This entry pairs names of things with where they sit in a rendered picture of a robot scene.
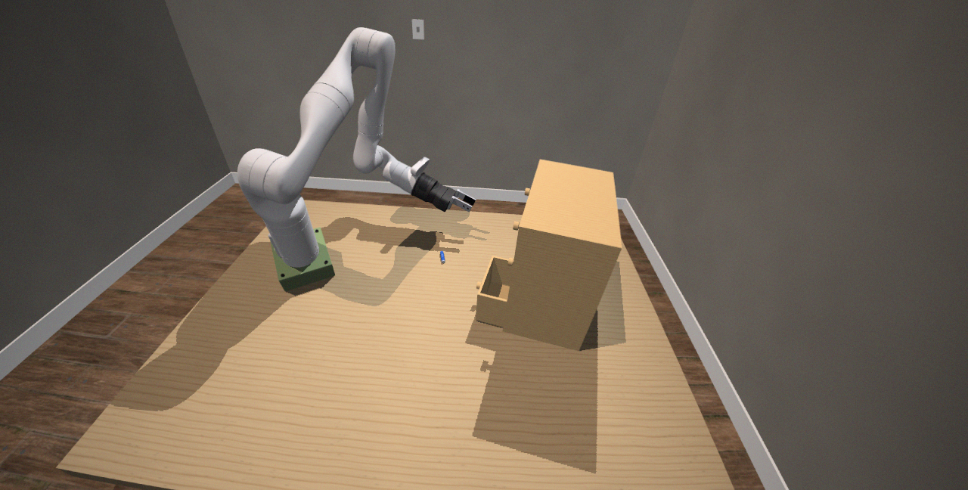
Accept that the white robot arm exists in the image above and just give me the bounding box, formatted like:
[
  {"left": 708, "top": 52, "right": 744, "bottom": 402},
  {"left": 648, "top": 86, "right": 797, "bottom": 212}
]
[{"left": 237, "top": 27, "right": 408, "bottom": 268}]

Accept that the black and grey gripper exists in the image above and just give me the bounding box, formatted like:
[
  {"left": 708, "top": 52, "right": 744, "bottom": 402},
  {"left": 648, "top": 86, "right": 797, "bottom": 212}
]
[{"left": 398, "top": 157, "right": 476, "bottom": 212}]

